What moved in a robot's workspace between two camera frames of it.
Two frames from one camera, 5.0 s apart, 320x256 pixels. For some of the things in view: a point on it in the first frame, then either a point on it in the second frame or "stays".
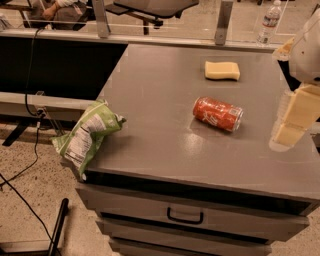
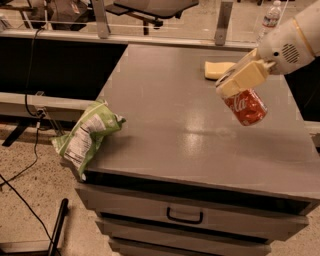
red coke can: (216, 114) to (247, 106)
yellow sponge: (221, 70) stays
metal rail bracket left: (101, 19) stays
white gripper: (307, 55) to (286, 50)
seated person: (58, 10) stays
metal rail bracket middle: (223, 20) stays
